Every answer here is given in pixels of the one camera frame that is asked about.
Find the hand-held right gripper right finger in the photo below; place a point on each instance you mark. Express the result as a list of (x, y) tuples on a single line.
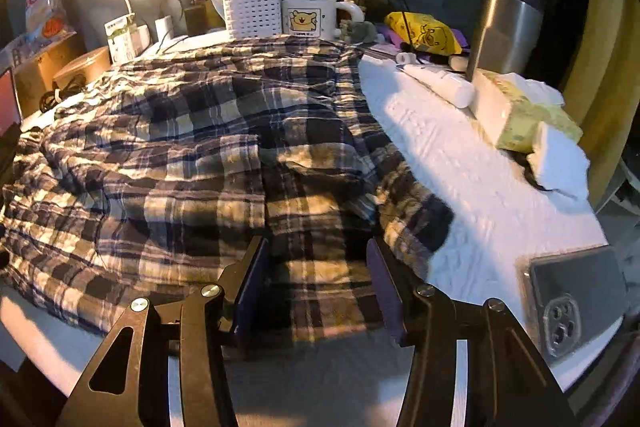
[(385, 292)]

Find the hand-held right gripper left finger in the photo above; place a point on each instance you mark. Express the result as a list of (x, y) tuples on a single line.
[(252, 292)]

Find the plaid flannel shirt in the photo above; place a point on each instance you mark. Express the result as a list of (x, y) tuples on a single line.
[(200, 147)]

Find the white textured tablecloth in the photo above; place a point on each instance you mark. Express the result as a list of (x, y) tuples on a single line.
[(450, 147)]

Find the phone in clear case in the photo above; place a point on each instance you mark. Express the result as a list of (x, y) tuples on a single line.
[(575, 297)]

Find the white tube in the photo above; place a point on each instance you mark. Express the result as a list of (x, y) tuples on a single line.
[(445, 84)]

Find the crumpled white tissue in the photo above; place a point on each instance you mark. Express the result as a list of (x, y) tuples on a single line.
[(560, 162)]

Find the yellow tissue pack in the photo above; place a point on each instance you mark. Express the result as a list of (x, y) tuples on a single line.
[(520, 117)]

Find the small white roll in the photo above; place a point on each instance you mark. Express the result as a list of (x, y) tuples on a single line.
[(406, 58)]

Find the yellow printed bag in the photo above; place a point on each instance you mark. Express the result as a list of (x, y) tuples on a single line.
[(425, 34)]

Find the grey green plush toy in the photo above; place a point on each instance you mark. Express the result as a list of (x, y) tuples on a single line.
[(357, 32)]

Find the white plastic basket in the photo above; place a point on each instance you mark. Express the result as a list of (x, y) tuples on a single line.
[(252, 14)]

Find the white bear print mug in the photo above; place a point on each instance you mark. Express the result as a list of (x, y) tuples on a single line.
[(305, 19)]

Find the dark power adapter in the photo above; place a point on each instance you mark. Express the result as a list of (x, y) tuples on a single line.
[(195, 19)]

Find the white charger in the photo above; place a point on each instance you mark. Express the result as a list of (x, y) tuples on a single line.
[(163, 28)]

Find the round wooden container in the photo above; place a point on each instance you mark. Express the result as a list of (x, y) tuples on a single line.
[(82, 67)]

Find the green white milk carton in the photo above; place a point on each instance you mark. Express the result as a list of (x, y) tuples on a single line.
[(120, 39)]

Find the steel tumbler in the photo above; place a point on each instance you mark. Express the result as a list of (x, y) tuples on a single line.
[(510, 32)]

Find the white plastic bag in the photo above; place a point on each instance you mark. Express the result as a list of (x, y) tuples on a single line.
[(217, 4)]

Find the brown cardboard box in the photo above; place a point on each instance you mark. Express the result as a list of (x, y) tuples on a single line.
[(35, 74)]

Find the blue printed card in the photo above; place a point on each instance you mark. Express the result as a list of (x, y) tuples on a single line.
[(35, 44)]

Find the yellow curtain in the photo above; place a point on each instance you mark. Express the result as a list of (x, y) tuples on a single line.
[(600, 32)]

